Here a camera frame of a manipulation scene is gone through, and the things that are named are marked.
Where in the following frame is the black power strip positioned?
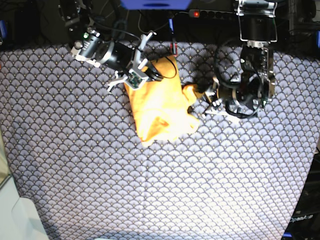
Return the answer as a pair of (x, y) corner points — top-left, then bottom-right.
(188, 9), (237, 20)

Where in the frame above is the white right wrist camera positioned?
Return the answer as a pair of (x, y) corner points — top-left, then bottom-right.
(126, 68), (149, 90)

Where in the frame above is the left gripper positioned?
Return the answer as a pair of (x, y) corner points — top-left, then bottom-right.
(193, 73), (275, 119)

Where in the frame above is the blue fan-pattern tablecloth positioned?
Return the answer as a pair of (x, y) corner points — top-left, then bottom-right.
(0, 45), (320, 240)

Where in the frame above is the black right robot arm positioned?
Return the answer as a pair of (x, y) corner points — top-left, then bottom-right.
(58, 0), (164, 91)

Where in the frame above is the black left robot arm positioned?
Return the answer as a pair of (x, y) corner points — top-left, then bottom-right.
(202, 0), (279, 120)

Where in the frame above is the red black table clamp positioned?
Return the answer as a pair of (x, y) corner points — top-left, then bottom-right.
(170, 41), (178, 57)

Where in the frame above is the blue base camera mount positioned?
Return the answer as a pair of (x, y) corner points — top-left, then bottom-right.
(121, 0), (192, 10)

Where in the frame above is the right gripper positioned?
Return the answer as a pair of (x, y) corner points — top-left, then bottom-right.
(71, 28), (164, 93)

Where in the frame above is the yellow T-shirt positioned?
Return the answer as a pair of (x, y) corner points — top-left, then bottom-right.
(124, 55), (200, 147)

